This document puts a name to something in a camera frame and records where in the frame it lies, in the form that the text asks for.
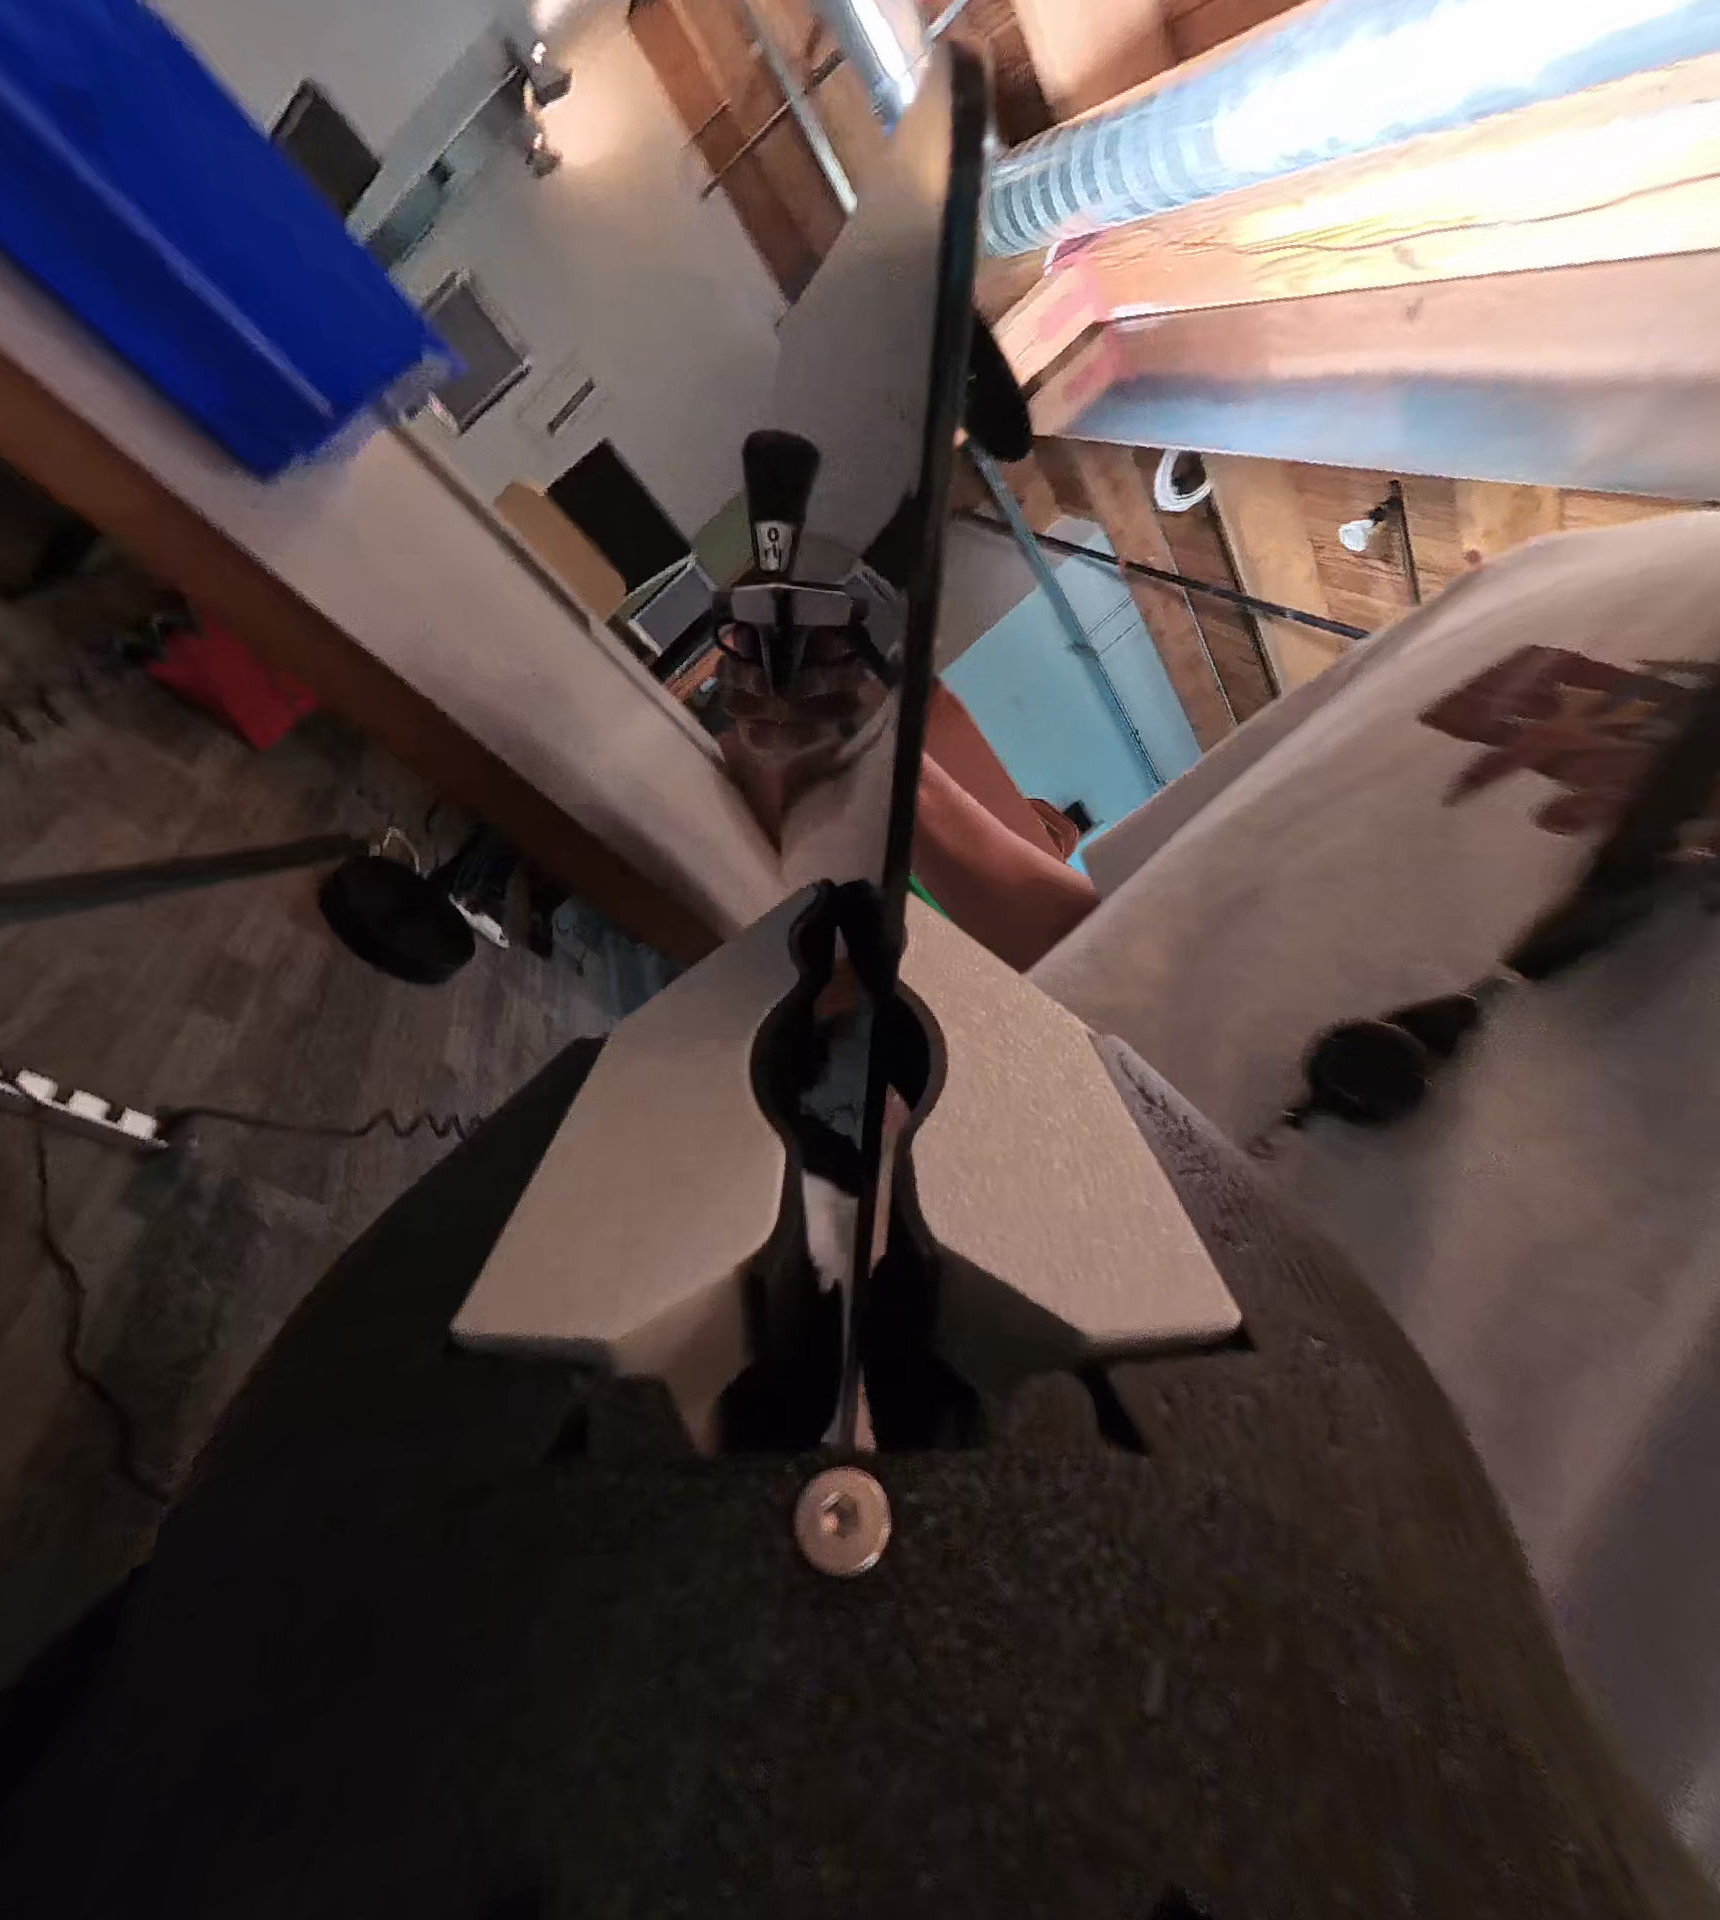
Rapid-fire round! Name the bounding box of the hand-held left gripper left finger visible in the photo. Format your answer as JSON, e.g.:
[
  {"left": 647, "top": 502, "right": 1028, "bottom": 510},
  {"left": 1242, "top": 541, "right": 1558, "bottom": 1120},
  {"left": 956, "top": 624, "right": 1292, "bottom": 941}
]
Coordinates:
[{"left": 451, "top": 882, "right": 861, "bottom": 1453}]

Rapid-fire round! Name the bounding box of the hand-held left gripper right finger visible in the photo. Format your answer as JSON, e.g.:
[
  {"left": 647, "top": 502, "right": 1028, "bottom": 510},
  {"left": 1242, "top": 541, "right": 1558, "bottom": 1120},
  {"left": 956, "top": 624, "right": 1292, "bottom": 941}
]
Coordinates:
[{"left": 865, "top": 900, "right": 1243, "bottom": 1450}]

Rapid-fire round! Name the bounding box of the thin black panel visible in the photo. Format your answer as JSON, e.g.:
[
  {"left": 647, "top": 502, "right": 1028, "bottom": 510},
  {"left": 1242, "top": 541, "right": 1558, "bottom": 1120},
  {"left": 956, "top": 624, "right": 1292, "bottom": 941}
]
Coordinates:
[{"left": 836, "top": 36, "right": 997, "bottom": 1450}]

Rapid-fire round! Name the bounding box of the blue plastic bin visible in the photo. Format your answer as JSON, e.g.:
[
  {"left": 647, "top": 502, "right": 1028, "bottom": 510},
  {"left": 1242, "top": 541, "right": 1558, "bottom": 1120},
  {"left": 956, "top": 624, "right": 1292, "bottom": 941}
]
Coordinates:
[{"left": 0, "top": 0, "right": 469, "bottom": 485}]

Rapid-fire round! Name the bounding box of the person's right forearm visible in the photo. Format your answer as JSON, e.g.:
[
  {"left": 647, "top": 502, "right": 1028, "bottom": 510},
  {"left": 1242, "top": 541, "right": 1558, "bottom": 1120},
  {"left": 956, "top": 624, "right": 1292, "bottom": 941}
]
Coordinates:
[{"left": 784, "top": 720, "right": 1105, "bottom": 970}]

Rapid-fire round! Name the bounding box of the large framed picture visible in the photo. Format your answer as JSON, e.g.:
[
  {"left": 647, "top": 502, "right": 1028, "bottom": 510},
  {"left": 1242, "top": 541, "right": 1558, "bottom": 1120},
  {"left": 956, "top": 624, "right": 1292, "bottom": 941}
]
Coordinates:
[{"left": 421, "top": 269, "right": 531, "bottom": 433}]

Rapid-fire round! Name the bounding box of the black floor stand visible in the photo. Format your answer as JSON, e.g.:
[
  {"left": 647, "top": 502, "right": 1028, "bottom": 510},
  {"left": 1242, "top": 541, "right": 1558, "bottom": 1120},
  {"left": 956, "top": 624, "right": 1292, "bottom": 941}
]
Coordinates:
[{"left": 0, "top": 831, "right": 483, "bottom": 989}]

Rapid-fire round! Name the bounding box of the person in white t-shirt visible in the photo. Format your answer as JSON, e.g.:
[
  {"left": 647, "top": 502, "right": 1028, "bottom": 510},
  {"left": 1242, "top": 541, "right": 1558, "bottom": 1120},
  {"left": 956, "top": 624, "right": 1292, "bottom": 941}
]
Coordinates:
[{"left": 1031, "top": 502, "right": 1720, "bottom": 1920}]

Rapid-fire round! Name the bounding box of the small framed picture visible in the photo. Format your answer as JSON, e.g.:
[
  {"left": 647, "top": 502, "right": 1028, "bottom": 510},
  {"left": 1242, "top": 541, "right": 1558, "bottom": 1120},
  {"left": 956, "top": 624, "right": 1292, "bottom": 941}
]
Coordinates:
[{"left": 271, "top": 77, "right": 385, "bottom": 215}]

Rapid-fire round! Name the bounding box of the white power strip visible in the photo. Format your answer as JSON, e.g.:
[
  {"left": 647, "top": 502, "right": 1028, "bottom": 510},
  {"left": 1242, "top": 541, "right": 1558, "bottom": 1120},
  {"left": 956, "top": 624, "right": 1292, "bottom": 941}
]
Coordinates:
[{"left": 0, "top": 1024, "right": 188, "bottom": 1157}]

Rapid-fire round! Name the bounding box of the red plastic bin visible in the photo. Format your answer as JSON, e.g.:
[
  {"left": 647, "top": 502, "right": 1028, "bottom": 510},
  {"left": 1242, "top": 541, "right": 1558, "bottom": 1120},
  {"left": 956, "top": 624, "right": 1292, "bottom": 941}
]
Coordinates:
[{"left": 146, "top": 617, "right": 319, "bottom": 751}]

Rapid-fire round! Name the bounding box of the black wall panel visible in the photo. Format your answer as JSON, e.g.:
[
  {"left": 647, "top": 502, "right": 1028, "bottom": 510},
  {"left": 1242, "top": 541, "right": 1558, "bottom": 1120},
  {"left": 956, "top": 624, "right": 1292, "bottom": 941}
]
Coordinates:
[{"left": 544, "top": 442, "right": 700, "bottom": 589}]

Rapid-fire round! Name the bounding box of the black power cable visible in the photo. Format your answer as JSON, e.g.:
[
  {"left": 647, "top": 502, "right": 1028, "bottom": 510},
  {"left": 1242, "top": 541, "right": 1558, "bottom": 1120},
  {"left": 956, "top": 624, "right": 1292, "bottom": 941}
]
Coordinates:
[{"left": 42, "top": 1101, "right": 494, "bottom": 1501}]

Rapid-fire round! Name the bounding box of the wall spot lamp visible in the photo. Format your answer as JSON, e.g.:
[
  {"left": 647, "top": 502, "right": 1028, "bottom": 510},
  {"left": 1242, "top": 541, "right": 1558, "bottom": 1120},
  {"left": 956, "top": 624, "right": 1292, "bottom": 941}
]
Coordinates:
[{"left": 506, "top": 36, "right": 572, "bottom": 180}]

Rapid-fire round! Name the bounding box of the silver air duct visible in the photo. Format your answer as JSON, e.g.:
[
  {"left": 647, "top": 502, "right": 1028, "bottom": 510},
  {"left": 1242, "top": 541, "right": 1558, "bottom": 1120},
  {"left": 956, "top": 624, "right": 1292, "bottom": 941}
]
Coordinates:
[{"left": 980, "top": 0, "right": 1720, "bottom": 260}]

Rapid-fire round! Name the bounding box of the black shoulder strap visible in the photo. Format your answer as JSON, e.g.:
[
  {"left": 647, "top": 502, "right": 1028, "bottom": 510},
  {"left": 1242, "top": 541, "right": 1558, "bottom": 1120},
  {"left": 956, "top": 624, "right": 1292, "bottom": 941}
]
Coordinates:
[{"left": 1255, "top": 643, "right": 1720, "bottom": 1157}]

